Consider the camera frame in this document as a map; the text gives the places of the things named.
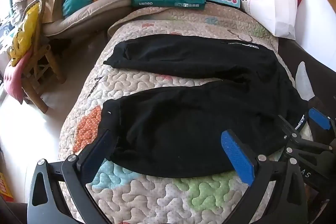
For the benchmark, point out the white paper bag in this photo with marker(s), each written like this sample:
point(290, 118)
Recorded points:
point(267, 3)

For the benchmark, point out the black pants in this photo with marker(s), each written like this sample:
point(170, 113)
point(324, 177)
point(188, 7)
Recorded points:
point(183, 121)

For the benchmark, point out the pink cushion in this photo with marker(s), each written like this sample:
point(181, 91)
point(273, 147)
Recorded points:
point(15, 77)

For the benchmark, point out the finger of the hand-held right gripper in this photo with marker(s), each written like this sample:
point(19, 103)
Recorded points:
point(287, 127)
point(320, 118)

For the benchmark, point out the yellow pillow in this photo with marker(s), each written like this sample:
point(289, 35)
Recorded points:
point(25, 32)

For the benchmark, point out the beige seat cushion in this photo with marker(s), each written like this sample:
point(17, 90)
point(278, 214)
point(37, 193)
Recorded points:
point(86, 14)

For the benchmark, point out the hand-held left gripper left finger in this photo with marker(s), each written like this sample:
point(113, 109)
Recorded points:
point(101, 150)

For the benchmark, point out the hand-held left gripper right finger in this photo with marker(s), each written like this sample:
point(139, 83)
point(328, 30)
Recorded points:
point(237, 155)

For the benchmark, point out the wooden chair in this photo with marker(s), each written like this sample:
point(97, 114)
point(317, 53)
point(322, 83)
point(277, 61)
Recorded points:
point(50, 66)

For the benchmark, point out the red and yellow box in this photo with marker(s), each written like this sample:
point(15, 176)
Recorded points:
point(5, 187)

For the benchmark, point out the teal cloth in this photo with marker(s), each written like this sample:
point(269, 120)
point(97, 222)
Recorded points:
point(78, 1)

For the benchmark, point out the pastel quilted blanket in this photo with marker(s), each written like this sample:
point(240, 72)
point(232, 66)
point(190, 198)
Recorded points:
point(157, 200)

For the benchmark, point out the dark brown sofa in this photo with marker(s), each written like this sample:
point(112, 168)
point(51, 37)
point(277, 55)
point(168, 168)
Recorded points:
point(291, 53)

